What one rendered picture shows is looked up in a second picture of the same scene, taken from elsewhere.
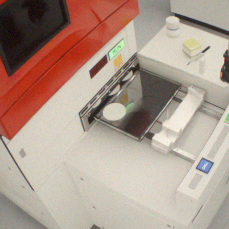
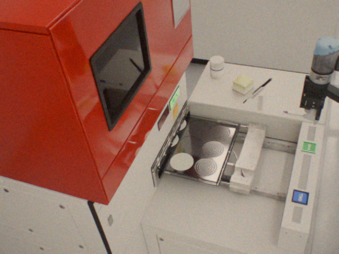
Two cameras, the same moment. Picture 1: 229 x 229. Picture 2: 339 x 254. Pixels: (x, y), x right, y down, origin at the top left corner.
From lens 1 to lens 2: 0.38 m
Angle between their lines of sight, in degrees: 14
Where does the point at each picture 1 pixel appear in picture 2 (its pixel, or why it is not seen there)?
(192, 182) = (294, 216)
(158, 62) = (211, 106)
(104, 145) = (178, 197)
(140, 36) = not seen: hidden behind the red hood
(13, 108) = (112, 168)
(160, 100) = (224, 143)
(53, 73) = (141, 126)
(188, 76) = (246, 115)
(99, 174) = (184, 228)
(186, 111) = (252, 149)
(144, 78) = (200, 125)
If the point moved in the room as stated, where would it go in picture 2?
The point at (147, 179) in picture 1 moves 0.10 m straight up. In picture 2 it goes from (235, 224) to (236, 209)
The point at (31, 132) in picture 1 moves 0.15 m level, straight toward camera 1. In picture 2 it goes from (117, 193) to (146, 220)
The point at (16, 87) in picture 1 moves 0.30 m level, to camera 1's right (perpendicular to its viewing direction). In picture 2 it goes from (114, 143) to (208, 109)
